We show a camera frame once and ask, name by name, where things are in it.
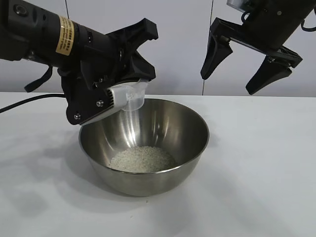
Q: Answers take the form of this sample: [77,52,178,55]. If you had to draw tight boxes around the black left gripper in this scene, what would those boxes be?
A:
[59,17,158,89]

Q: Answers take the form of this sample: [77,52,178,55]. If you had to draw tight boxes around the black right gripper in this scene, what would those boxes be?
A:
[200,0,316,96]

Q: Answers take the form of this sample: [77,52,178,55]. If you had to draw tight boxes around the translucent plastic measuring cup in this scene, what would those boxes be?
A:
[122,78,150,115]

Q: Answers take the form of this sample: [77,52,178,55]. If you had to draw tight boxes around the white rice grains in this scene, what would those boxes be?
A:
[108,146,176,172]

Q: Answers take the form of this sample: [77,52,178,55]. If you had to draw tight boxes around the stainless steel mixing bowl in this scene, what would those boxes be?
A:
[78,98,211,198]

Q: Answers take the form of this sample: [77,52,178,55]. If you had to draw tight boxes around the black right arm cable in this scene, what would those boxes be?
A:
[300,19,316,33]

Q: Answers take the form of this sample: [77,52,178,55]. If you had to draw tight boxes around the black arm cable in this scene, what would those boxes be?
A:
[300,19,316,33]
[0,92,65,114]

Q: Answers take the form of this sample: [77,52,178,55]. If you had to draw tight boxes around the black cable strap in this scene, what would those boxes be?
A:
[24,65,54,93]

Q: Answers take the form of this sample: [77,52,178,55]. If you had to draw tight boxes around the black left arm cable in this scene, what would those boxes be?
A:
[0,92,65,114]

